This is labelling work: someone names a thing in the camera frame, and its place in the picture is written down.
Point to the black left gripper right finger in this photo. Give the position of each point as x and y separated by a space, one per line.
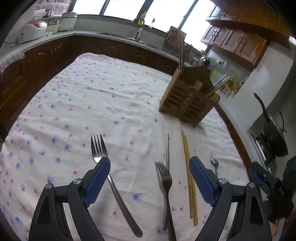
250 220

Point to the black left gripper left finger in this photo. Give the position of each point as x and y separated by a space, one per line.
49 220

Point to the metal chopstick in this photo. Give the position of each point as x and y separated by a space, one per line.
168 167
218 85

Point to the steel kitchen sink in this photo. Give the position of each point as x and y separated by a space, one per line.
128 38

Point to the kitchen faucet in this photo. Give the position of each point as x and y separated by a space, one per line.
140 30

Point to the black wok pan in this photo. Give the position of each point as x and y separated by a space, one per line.
273 133

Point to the steel spoon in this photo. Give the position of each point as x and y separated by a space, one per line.
215 163

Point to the steel fork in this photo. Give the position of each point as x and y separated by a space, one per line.
167 182
99 150

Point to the condiment bottles rack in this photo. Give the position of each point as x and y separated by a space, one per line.
231 87

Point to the white floral tablecloth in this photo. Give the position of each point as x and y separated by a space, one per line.
97 94

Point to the wooden utensil holder box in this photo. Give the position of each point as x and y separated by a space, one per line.
189 95

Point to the steel electric kettle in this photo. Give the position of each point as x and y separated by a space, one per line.
203 61

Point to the knife block rack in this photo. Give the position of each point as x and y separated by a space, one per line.
173 38

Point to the white red rice cooker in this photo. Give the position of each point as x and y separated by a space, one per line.
32 31

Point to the clear soap dispenser bottle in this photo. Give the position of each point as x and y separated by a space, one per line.
152 23

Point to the tropical fruit poster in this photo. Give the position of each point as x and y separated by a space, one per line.
58 7

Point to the yellow dish soap bottle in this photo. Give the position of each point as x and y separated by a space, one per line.
142 18

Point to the upper wooden wall cabinets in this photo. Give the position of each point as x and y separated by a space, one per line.
242 30

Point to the kitchen window frame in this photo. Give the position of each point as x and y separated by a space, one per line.
116 17

